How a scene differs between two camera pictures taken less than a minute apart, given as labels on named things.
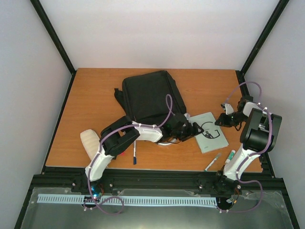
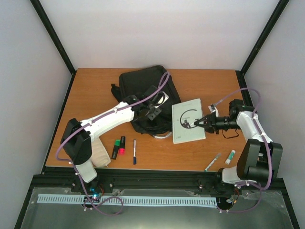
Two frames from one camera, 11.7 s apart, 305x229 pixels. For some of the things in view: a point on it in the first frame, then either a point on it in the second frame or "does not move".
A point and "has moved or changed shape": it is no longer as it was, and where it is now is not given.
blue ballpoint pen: [135, 157] does not move
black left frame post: [56, 39] does not move
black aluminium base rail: [183, 179] does not move
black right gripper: [221, 119] → [210, 123]
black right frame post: [271, 22] does not move
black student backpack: [143, 96] has moved or changed shape
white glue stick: [230, 157] does not move
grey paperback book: [212, 138] → [184, 116]
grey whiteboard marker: [217, 156] does not move
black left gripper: [191, 134] → [152, 116]
